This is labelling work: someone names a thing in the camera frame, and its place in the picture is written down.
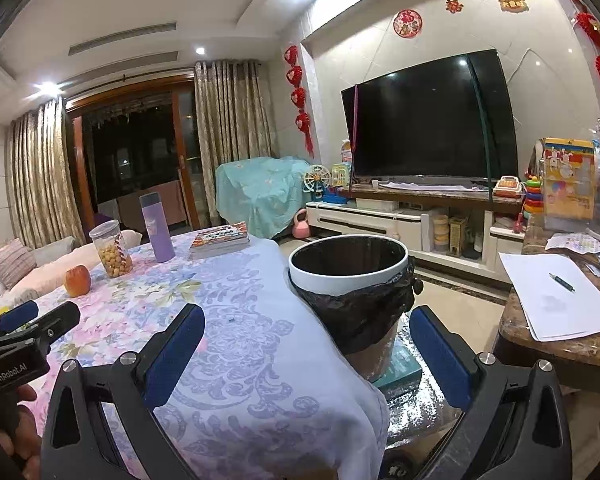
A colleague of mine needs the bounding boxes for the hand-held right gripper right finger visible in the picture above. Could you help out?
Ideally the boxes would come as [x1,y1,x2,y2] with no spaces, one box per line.
[409,305,573,480]

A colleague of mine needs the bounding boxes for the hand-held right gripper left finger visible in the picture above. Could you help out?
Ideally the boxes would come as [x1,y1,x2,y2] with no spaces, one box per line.
[40,303,206,480]

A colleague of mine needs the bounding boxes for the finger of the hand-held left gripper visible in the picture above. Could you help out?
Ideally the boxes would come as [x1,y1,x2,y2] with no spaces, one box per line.
[0,301,81,350]
[0,300,40,346]

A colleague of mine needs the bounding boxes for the white trash bin black liner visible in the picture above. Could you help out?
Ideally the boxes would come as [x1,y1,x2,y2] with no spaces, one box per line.
[287,234,423,383]

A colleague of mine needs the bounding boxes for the person's left hand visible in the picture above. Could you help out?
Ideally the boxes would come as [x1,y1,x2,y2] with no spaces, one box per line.
[0,385,43,445]

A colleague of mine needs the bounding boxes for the teal flat box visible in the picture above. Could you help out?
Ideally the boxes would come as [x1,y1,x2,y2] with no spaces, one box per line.
[375,347,423,391]

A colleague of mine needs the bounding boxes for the red apple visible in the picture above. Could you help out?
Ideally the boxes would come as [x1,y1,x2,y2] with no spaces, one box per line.
[63,265,91,298]

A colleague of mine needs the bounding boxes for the pink striped pillow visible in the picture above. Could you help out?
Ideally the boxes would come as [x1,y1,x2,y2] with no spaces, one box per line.
[0,237,38,291]

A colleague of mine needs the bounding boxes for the light sofa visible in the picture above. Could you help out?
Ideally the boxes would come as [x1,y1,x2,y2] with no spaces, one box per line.
[0,230,143,326]

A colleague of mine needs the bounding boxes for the floral tablecloth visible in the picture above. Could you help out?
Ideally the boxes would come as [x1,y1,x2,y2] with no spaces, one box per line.
[0,232,391,480]

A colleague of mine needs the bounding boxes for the clear jar of snack balls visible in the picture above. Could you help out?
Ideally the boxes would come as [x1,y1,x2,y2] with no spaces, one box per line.
[89,220,133,279]

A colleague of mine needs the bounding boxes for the brown marble table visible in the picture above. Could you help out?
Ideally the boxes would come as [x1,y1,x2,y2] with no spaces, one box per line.
[497,210,600,396]

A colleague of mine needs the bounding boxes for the purple drink bottle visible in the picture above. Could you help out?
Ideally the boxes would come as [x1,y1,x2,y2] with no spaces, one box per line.
[139,192,176,263]

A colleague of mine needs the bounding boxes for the white paper sheets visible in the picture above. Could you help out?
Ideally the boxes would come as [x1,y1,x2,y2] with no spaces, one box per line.
[499,252,600,342]

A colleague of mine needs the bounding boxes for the colourful book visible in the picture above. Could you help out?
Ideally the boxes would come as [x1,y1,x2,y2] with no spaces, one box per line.
[188,221,251,261]

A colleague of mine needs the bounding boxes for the wooden slatted box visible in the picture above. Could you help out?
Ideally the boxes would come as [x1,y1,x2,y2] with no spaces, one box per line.
[449,215,468,257]

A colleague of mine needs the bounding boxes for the cream stacked containers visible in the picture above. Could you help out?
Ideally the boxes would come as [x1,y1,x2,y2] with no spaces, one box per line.
[432,214,451,253]

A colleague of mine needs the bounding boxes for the beige patterned curtain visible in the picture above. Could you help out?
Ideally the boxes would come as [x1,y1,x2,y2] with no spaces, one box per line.
[194,60,279,231]
[5,97,86,251]

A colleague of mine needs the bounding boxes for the dark pen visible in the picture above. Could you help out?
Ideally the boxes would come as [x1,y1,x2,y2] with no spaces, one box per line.
[548,272,576,293]

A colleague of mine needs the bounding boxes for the white television cabinet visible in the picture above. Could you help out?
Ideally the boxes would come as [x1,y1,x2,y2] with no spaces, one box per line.
[305,182,528,281]

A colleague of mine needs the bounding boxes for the printed paper sheet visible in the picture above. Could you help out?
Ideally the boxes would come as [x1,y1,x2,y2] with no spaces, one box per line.
[545,232,600,261]

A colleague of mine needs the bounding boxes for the pink kettlebell toy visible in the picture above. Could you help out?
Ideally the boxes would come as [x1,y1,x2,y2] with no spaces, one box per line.
[291,210,312,240]

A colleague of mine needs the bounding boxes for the teal furniture cover cloth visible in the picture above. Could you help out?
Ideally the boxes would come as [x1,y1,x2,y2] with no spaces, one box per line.
[215,156,311,241]

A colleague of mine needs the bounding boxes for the toy cash register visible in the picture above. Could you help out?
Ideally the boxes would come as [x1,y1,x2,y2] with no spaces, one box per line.
[494,175,523,200]

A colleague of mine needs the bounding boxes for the rainbow stacking rings toy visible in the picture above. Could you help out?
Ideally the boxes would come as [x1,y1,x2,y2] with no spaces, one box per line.
[522,170,543,220]

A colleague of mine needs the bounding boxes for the wooden sliding glass door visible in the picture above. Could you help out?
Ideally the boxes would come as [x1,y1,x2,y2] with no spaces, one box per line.
[65,75,201,233]

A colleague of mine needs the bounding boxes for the yellow green toy house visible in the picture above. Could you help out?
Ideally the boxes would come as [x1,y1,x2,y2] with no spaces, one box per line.
[330,162,352,191]

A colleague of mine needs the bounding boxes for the ferris wheel toy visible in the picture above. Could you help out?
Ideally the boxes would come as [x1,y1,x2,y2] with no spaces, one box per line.
[303,164,328,200]

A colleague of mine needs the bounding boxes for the yellow toy package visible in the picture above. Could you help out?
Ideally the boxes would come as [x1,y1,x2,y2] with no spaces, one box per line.
[537,137,596,221]

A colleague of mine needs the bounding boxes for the black television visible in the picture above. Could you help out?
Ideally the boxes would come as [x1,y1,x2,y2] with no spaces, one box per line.
[341,49,518,186]

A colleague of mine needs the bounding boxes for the wide ceiling air vent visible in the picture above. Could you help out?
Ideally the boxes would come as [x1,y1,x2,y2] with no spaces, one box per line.
[69,50,178,78]

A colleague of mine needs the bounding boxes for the narrow ceiling air slot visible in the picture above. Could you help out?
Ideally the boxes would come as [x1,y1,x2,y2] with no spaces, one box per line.
[82,22,178,46]

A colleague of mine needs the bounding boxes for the red hanging knot string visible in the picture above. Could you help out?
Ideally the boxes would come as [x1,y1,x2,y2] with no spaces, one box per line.
[284,45,315,156]
[550,0,600,116]

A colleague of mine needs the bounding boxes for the round red wall sticker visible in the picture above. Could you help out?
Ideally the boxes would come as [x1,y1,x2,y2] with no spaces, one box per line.
[393,8,423,38]

